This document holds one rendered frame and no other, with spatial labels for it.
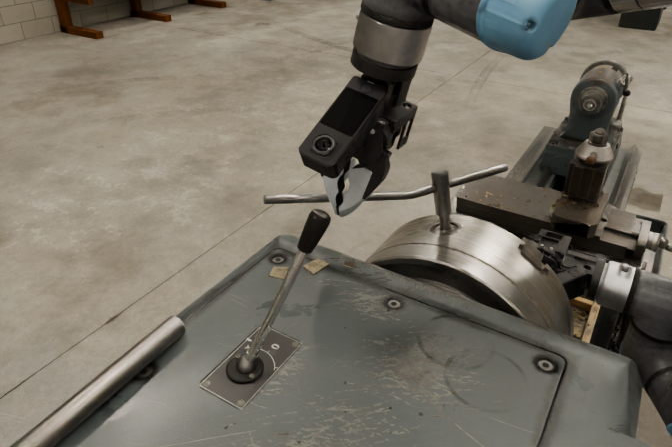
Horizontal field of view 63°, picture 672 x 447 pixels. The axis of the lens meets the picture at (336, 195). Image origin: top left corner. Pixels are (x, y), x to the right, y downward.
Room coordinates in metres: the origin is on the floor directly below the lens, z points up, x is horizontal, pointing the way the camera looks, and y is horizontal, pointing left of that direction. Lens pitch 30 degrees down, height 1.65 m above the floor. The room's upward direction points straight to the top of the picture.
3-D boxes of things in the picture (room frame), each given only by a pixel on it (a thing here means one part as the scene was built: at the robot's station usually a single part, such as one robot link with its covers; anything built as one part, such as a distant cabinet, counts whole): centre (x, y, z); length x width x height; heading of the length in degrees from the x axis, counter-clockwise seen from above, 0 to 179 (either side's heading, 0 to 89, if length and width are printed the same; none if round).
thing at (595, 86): (1.64, -0.81, 1.01); 0.30 x 0.20 x 0.29; 148
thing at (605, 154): (1.10, -0.58, 1.13); 0.08 x 0.08 x 0.03
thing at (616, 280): (0.70, -0.45, 1.08); 0.08 x 0.05 x 0.08; 148
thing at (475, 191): (1.14, -0.52, 0.95); 0.43 x 0.17 x 0.05; 58
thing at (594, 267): (0.75, -0.39, 1.08); 0.12 x 0.09 x 0.08; 58
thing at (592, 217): (1.08, -0.56, 0.99); 0.20 x 0.10 x 0.05; 148
